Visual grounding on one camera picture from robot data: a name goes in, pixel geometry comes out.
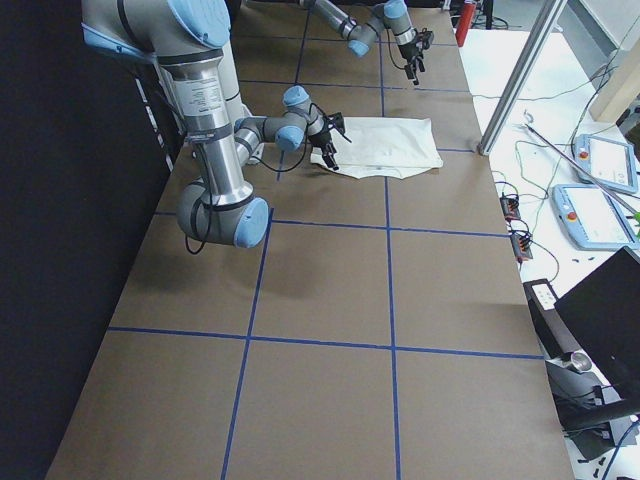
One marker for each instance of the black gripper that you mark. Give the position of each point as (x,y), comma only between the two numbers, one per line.
(407,53)
(320,138)

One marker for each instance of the cream long sleeve cat shirt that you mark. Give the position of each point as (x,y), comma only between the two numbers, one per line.
(387,147)

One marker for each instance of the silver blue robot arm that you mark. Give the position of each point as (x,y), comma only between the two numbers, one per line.
(390,16)
(187,39)

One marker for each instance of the red fire extinguisher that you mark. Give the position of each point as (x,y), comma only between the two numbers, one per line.
(465,21)

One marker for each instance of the metal reacher grabber tool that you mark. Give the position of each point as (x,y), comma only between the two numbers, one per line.
(528,125)

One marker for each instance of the wooden beam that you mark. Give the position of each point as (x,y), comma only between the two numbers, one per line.
(623,85)

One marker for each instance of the far blue teach pendant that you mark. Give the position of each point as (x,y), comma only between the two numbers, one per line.
(611,162)

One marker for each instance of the blue teach pendant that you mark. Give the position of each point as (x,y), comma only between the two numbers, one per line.
(591,220)
(611,162)

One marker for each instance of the near blue teach pendant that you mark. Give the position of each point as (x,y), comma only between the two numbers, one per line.
(591,220)

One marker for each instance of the black box with white label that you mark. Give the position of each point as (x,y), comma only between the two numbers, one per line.
(553,333)

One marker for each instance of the black monitor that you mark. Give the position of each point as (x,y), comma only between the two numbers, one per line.
(602,313)

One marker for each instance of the silver metal cup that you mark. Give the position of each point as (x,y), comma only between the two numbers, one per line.
(579,362)

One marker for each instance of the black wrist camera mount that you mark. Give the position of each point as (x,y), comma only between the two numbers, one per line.
(424,39)
(336,122)

